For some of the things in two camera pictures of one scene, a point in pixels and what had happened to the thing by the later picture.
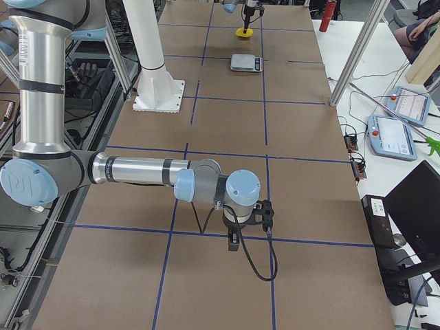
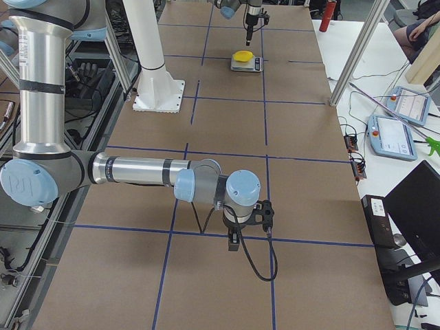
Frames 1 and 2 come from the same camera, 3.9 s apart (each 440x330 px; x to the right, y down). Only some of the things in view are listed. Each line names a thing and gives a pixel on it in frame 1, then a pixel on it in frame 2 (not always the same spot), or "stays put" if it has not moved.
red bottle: (328, 11) stays put
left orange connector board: (351, 143) stays put
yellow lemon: (248, 34) to (243, 56)
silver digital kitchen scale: (247, 62) stays put
